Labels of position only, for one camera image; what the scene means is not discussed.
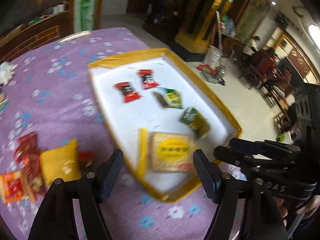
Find gold-edged white tray box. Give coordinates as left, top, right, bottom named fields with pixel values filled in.
left=88, top=48, right=242, bottom=203

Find wooden cabinet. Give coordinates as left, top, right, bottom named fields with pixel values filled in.
left=0, top=0, right=106, bottom=63

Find plain yellow snack pack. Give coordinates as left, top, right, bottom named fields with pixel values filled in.
left=40, top=139, right=81, bottom=188

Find orange cracker pack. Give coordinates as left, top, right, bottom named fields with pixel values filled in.
left=0, top=170, right=36, bottom=204

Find green yellow snack packet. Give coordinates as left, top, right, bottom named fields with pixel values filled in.
left=153, top=87, right=183, bottom=109

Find yellow-label cracker pack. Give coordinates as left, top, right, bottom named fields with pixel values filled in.
left=137, top=128, right=196, bottom=177

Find dark red Golden Crown bar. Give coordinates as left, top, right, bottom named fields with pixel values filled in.
left=23, top=153, right=46, bottom=195

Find dark red Chinese-text bar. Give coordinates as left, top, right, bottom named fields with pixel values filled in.
left=13, top=132, right=39, bottom=163

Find red broom and dustpan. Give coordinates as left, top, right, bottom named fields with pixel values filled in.
left=197, top=64, right=226, bottom=86

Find seated person in white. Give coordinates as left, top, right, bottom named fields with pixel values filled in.
left=243, top=36, right=260, bottom=56

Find purple floral tablecloth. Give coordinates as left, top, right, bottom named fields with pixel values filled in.
left=1, top=28, right=216, bottom=239

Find white gloves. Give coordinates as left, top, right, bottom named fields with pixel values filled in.
left=0, top=62, right=17, bottom=86

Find olive yellow snack packet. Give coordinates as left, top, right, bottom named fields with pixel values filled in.
left=182, top=107, right=210, bottom=139

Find white bucket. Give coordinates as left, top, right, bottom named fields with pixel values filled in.
left=203, top=45, right=222, bottom=68

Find red black candy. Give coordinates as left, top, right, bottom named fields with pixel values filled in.
left=78, top=152, right=94, bottom=170
left=114, top=82, right=142, bottom=103
left=138, top=69, right=161, bottom=89

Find cream folded fan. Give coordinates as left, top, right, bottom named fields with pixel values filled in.
left=59, top=30, right=91, bottom=43

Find person's right hand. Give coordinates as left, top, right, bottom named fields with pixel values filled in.
left=273, top=195, right=320, bottom=226

